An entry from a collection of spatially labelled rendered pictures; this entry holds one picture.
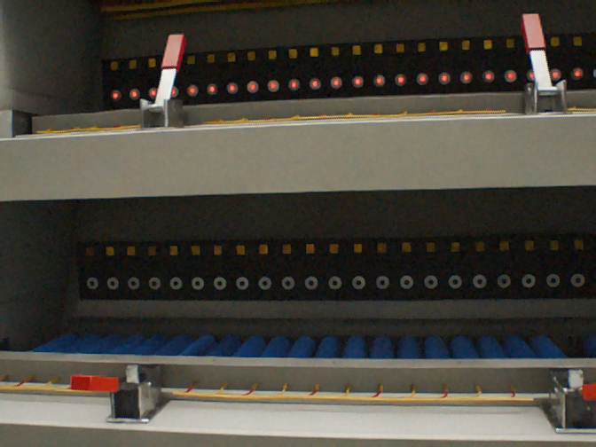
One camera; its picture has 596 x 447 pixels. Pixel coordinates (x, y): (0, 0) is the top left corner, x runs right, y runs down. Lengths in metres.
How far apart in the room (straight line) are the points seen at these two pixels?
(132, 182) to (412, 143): 0.19
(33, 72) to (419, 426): 0.45
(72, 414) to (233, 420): 0.11
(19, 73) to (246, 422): 0.37
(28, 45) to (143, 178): 0.23
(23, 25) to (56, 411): 0.35
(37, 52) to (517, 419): 0.51
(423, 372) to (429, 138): 0.15
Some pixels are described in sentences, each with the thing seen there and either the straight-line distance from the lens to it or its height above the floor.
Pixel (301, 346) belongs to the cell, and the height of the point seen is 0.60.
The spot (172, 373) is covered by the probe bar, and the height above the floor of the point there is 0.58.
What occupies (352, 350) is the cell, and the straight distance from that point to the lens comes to 0.46.
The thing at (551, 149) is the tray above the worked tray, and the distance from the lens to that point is 0.42.
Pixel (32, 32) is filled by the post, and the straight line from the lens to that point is 0.64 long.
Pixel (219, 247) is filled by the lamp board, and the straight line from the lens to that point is 0.56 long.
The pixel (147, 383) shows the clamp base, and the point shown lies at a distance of 0.41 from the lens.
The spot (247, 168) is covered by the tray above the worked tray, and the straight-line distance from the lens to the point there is 0.42.
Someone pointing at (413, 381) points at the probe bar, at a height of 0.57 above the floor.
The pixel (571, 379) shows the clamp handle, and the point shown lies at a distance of 0.39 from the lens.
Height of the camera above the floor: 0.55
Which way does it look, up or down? 17 degrees up
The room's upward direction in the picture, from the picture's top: 1 degrees clockwise
